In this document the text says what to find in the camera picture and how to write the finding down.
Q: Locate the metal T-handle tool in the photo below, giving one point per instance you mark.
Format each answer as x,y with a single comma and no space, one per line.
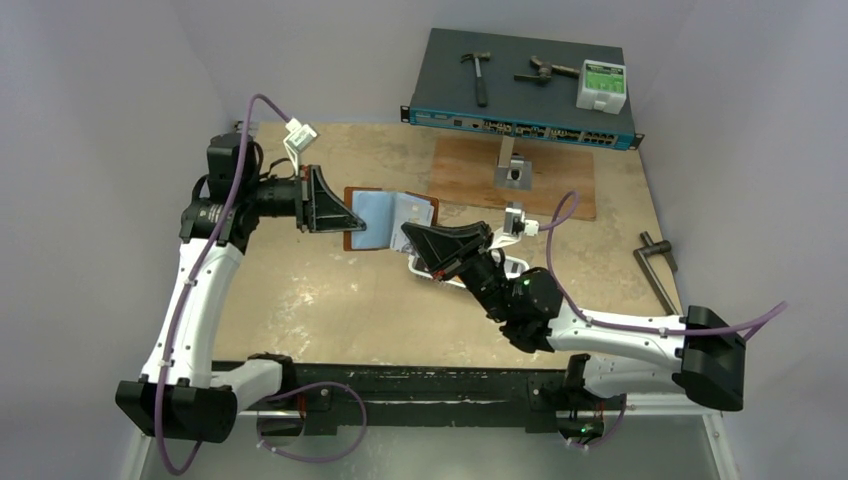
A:
662,248

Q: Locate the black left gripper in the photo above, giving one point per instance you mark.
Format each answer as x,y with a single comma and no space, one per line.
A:
316,204

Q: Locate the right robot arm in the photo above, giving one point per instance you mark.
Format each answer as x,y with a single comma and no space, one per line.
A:
697,354

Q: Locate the white credit card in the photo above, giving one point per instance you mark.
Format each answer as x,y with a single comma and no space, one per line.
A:
407,211

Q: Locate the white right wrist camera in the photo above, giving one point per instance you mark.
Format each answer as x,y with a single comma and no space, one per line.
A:
516,224

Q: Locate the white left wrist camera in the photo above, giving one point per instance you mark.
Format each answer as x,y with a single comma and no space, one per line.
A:
300,136

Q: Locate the plywood base board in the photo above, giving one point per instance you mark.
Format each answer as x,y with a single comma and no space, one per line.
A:
465,171

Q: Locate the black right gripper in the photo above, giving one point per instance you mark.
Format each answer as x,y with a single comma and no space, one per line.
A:
460,263

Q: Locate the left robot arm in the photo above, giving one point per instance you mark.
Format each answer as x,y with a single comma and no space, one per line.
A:
178,395

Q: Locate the blue network switch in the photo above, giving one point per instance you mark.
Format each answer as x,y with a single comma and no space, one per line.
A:
487,83

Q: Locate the brown leather card holder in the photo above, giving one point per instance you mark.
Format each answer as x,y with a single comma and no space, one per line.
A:
376,207

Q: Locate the small hammer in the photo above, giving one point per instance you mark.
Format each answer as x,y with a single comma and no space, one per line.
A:
480,88

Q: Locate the white green electrical module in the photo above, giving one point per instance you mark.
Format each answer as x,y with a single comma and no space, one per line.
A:
602,87

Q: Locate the aluminium frame rail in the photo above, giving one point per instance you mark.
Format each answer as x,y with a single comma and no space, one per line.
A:
251,128

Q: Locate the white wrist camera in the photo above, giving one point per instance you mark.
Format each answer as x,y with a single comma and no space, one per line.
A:
300,136
516,224

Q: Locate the white plastic basket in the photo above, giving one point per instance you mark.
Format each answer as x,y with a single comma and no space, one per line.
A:
512,266

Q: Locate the silver metal stand bracket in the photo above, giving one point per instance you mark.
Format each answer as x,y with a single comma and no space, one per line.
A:
512,170

